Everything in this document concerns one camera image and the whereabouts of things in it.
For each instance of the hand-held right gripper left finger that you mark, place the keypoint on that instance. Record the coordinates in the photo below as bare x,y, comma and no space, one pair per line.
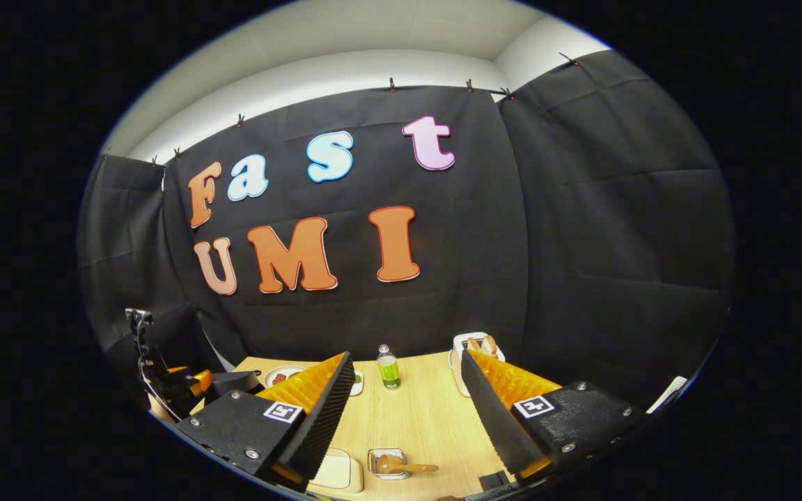
317,431

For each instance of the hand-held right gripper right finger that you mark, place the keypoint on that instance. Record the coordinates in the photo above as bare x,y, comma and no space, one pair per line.
495,424

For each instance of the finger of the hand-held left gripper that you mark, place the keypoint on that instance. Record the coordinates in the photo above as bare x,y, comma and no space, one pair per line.
199,381

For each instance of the white square rice box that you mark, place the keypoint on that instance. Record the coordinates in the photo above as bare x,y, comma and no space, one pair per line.
337,471

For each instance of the wooden spoon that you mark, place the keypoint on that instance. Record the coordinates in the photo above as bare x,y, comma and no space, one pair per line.
418,467

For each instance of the small black block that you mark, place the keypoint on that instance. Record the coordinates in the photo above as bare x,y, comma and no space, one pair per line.
493,481

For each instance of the white divided grain tray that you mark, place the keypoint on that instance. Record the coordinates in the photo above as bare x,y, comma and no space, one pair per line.
357,384

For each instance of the white toaster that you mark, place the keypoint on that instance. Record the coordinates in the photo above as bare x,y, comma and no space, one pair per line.
457,372

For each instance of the round plate with red food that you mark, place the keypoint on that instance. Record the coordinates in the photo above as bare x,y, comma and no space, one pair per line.
279,376

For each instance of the toast slice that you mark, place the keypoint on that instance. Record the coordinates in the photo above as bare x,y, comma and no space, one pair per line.
489,344
474,344

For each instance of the green drink bottle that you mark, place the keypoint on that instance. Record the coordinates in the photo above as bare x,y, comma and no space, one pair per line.
389,372

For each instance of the white board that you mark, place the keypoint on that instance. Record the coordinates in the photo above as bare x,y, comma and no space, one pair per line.
667,394

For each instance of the black backdrop cloth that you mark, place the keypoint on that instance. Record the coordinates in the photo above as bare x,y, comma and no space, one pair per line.
582,243

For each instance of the row of small backdrop clips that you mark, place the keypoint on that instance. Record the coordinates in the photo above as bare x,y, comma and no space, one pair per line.
392,84

